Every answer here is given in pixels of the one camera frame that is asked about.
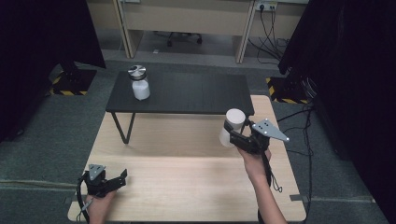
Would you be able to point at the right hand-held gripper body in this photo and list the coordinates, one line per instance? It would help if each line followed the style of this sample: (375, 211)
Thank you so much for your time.
(264, 132)

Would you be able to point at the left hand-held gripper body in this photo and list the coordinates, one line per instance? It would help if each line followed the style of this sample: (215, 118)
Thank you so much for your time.
(96, 179)

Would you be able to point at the white jar with white lid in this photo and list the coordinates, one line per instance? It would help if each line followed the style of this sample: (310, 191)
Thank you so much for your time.
(235, 118)

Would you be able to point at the black shelf with metal legs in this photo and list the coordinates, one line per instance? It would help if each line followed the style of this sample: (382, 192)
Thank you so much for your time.
(186, 91)

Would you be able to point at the glass jar with silver lid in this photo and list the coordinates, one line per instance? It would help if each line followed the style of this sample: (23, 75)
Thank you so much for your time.
(140, 85)

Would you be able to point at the person's left hand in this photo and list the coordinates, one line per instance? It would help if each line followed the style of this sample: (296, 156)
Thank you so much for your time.
(99, 208)

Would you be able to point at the person's right hand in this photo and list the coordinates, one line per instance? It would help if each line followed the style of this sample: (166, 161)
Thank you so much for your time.
(253, 165)

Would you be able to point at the black stand base striped tape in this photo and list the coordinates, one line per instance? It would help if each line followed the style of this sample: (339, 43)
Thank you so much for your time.
(76, 82)
(288, 90)

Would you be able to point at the grey floor tape piece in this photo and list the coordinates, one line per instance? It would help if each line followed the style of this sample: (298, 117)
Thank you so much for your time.
(296, 197)

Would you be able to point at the black curtain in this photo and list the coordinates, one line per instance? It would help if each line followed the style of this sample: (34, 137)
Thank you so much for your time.
(351, 77)
(37, 46)

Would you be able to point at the black office chair base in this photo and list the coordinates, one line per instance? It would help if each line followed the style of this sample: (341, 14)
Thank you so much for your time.
(183, 36)

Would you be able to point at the small white floor object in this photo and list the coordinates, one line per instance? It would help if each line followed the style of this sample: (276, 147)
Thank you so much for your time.
(155, 51)

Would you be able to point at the beige office desk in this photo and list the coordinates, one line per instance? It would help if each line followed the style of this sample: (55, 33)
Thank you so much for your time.
(186, 17)

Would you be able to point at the white wall socket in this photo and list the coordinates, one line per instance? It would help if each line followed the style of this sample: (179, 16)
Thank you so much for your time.
(266, 5)

